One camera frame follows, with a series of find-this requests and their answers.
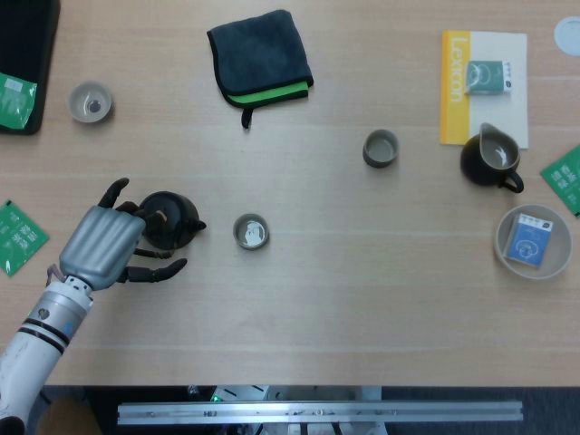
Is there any yellow white Lexicon booklet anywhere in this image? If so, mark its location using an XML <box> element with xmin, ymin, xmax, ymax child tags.
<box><xmin>440</xmin><ymin>30</ymin><xmax>530</xmax><ymax>150</ymax></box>

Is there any teal card box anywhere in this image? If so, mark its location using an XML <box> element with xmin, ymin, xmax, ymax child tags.
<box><xmin>465</xmin><ymin>59</ymin><xmax>517</xmax><ymax>96</ymax></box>

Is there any black teapot with bail handle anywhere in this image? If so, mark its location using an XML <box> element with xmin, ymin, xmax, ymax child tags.
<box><xmin>133</xmin><ymin>190</ymin><xmax>208</xmax><ymax>261</ymax></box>

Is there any dark cylindrical tea cup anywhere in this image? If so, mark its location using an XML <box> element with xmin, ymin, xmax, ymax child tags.
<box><xmin>232</xmin><ymin>213</ymin><xmax>272</xmax><ymax>251</ymax></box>
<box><xmin>362</xmin><ymin>129</ymin><xmax>401</xmax><ymax>169</ymax></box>

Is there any beige round bowl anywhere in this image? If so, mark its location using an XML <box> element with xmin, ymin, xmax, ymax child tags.
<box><xmin>494</xmin><ymin>204</ymin><xmax>574</xmax><ymax>281</ymax></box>

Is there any orange brown rounded object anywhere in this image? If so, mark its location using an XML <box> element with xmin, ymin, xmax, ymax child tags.
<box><xmin>38</xmin><ymin>396</ymin><xmax>99</xmax><ymax>435</ymax></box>

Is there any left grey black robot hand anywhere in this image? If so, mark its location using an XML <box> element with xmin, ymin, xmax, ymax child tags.
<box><xmin>58</xmin><ymin>177</ymin><xmax>189</xmax><ymax>291</ymax></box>

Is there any blue card box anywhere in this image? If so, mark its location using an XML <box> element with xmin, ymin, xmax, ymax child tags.
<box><xmin>504</xmin><ymin>212</ymin><xmax>555</xmax><ymax>269</ymax></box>

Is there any aluminium rail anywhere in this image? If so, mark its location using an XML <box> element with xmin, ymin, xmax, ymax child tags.
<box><xmin>116</xmin><ymin>399</ymin><xmax>525</xmax><ymax>426</ymax></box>

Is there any beige flared tea bowl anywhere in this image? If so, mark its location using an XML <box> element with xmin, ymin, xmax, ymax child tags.
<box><xmin>66</xmin><ymin>81</ymin><xmax>114</xmax><ymax>124</ymax></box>

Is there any green tea packet white label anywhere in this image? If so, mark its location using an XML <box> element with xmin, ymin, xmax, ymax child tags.
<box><xmin>0</xmin><ymin>72</ymin><xmax>39</xmax><ymax>131</ymax></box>

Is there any black rectangular tray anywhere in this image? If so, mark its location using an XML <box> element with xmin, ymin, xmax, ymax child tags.
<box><xmin>0</xmin><ymin>0</ymin><xmax>62</xmax><ymax>136</ymax></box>

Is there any grey green microfibre cloth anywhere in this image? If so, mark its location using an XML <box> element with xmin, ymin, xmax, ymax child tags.
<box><xmin>207</xmin><ymin>8</ymin><xmax>314</xmax><ymax>131</ymax></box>

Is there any black ceramic pitcher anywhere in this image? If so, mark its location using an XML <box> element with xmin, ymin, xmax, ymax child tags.
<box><xmin>459</xmin><ymin>121</ymin><xmax>525</xmax><ymax>195</ymax></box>

